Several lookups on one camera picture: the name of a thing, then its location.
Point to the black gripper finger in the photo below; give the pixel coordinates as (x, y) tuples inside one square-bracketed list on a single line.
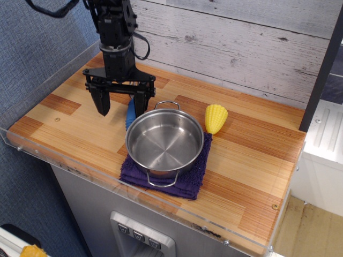
[(101, 98), (141, 98)]

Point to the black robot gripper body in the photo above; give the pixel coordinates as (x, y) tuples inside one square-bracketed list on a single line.
[(119, 75)]

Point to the blue handled grey spatula fork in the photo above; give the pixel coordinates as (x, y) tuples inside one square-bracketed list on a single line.
[(131, 113)]

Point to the stainless steel pot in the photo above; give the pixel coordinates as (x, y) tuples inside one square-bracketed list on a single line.
[(164, 143)]

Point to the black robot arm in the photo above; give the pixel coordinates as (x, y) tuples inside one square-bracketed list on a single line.
[(115, 22)]

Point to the yellow toy corn cob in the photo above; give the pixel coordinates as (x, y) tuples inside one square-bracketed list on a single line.
[(215, 117)]

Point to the purple folded cloth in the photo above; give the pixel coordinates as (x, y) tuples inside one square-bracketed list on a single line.
[(186, 185)]

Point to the grey cabinet with button panel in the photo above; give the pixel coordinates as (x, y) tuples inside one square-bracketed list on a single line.
[(115, 221)]

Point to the yellow object bottom left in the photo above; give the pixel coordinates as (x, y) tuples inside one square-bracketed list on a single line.
[(32, 251)]

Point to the white appliance at right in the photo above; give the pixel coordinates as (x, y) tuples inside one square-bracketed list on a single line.
[(318, 175)]

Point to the black right frame post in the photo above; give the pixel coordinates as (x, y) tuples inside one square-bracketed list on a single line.
[(323, 74)]

